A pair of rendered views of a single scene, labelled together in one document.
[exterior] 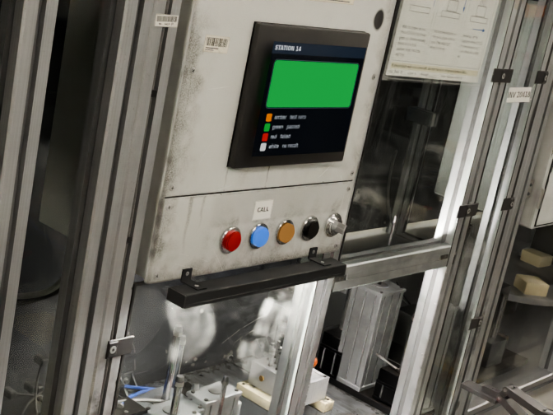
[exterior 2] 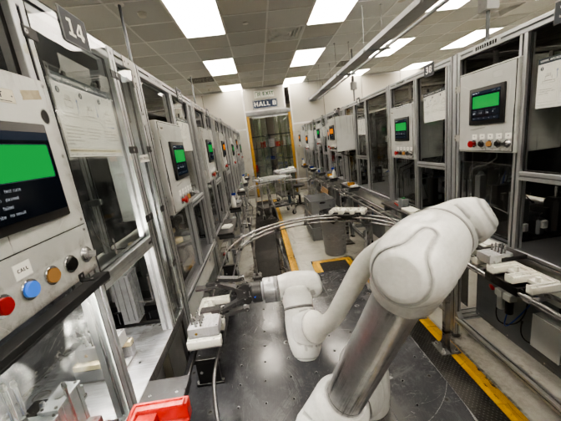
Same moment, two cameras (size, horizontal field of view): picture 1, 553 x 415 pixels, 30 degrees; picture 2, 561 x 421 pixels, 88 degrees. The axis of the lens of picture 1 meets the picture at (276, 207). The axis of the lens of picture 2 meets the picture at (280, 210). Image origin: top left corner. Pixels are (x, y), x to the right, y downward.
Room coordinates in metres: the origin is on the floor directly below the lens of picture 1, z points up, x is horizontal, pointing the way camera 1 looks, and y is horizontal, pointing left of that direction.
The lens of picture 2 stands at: (0.74, -0.02, 1.63)
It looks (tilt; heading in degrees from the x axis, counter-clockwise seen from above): 13 degrees down; 319
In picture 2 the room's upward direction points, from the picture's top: 7 degrees counter-clockwise
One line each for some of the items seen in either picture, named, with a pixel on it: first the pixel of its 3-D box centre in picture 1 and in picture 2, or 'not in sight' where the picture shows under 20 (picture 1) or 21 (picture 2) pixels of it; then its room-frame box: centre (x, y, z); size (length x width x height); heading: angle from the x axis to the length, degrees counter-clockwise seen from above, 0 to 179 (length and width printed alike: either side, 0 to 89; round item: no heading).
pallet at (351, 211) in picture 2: not in sight; (347, 213); (2.46, -2.41, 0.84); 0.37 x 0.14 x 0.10; 20
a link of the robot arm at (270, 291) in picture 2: not in sight; (270, 289); (1.51, -0.58, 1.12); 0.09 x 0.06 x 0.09; 142
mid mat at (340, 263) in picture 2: not in sight; (340, 274); (2.75, -2.57, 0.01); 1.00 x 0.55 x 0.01; 142
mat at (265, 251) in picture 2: not in sight; (270, 226); (5.15, -3.51, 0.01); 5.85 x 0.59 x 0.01; 142
